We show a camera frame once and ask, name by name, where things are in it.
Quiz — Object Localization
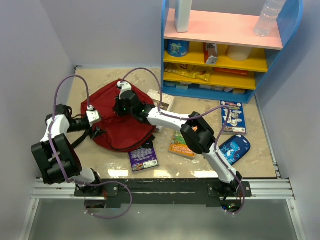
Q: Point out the red backpack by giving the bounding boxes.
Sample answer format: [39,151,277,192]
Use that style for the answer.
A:
[71,80,156,153]

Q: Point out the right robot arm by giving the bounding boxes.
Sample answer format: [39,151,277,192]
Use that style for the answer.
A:
[114,90,244,197]

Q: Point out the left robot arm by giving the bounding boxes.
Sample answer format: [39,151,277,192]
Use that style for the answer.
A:
[31,104,104,196]

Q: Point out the yellow chips bag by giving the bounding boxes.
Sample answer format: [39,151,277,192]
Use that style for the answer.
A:
[164,63,213,82]

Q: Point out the white coffee photo notebook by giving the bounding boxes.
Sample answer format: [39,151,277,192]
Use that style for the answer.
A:
[147,89,175,125]

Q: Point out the purple paperback book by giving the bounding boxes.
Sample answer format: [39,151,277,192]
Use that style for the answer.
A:
[128,141,159,172]

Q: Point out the orange treehouse paperback book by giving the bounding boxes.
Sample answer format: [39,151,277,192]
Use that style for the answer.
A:
[169,131,196,159]

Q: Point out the blue snack can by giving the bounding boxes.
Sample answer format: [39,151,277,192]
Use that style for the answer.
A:
[166,39,190,58]

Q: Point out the orange silver snack packet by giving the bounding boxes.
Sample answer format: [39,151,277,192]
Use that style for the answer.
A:
[203,43,219,65]

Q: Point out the red flat box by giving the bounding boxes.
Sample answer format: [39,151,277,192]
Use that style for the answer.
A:
[213,67,249,76]

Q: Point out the blue yellow pink shelf unit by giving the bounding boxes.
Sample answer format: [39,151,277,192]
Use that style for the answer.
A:
[161,0,304,103]

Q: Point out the blue comic paperback book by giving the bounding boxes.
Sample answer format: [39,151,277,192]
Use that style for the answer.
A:
[220,100,247,135]

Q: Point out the white carton on shelf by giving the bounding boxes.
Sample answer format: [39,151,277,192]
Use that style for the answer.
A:
[174,0,193,33]

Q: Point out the blue pencil case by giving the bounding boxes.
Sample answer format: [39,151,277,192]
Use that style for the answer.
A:
[219,134,251,165]

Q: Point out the white paper roll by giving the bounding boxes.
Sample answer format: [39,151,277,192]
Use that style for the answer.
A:
[226,45,253,62]

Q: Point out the clear plastic water bottle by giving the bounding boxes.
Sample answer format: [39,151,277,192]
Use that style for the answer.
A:
[253,0,286,37]

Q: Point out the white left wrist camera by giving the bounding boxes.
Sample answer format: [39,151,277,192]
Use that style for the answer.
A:
[85,105,102,125]

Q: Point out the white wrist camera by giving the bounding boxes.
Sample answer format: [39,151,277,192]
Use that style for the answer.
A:
[116,81,132,99]
[85,105,102,125]

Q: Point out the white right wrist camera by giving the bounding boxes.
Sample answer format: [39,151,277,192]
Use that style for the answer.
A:
[116,81,132,99]

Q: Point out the aluminium rail frame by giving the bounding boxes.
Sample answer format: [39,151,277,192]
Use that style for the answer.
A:
[17,65,307,240]

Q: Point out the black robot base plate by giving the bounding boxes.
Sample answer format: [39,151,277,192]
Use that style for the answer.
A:
[74,178,252,208]

